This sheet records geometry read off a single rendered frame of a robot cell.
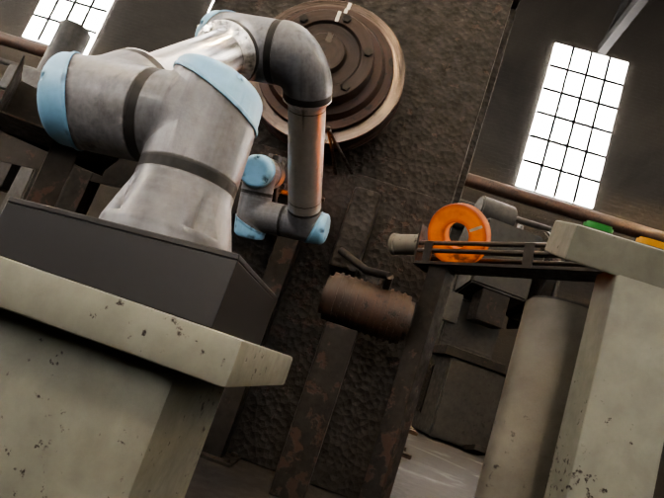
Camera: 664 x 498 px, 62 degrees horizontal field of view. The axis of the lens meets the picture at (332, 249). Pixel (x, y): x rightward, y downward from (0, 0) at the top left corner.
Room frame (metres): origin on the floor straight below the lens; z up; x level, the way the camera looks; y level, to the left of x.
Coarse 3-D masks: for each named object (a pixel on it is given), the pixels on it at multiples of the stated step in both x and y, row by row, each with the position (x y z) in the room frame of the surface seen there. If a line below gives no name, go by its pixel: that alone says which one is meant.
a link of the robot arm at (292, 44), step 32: (288, 32) 0.88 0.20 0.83; (288, 64) 0.90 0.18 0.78; (320, 64) 0.91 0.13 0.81; (288, 96) 0.96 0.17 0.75; (320, 96) 0.95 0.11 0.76; (288, 128) 1.04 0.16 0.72; (320, 128) 1.02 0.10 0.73; (288, 160) 1.10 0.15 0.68; (320, 160) 1.08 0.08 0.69; (288, 192) 1.16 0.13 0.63; (320, 192) 1.14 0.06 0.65; (288, 224) 1.21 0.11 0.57; (320, 224) 1.19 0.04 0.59
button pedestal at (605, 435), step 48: (576, 240) 0.69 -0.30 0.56; (624, 240) 0.67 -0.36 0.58; (624, 288) 0.69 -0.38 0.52; (624, 336) 0.69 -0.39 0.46; (576, 384) 0.73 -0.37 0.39; (624, 384) 0.68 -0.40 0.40; (576, 432) 0.70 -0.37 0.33; (624, 432) 0.68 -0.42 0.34; (576, 480) 0.69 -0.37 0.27; (624, 480) 0.68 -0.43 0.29
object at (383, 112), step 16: (320, 0) 1.49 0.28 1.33; (336, 0) 1.49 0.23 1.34; (288, 16) 1.50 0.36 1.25; (368, 16) 1.48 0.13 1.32; (384, 32) 1.47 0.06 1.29; (400, 48) 1.47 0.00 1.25; (400, 64) 1.46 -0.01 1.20; (400, 80) 1.46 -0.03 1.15; (272, 112) 1.49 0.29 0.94; (384, 112) 1.46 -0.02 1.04; (352, 128) 1.47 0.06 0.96; (368, 128) 1.47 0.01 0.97
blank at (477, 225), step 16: (448, 208) 1.27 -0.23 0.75; (464, 208) 1.24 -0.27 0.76; (432, 224) 1.31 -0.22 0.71; (448, 224) 1.28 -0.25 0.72; (464, 224) 1.25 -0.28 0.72; (480, 224) 1.23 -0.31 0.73; (448, 240) 1.31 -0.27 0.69; (480, 240) 1.24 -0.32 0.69; (448, 256) 1.31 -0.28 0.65; (464, 256) 1.28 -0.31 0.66; (480, 256) 1.26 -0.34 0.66
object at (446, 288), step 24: (432, 288) 1.30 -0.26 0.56; (432, 312) 1.29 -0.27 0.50; (408, 336) 1.32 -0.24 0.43; (432, 336) 1.30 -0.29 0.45; (408, 360) 1.30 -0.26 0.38; (408, 384) 1.29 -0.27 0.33; (408, 408) 1.30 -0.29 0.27; (384, 432) 1.31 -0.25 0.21; (408, 432) 1.32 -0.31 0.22; (384, 456) 1.29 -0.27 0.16; (384, 480) 1.29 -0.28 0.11
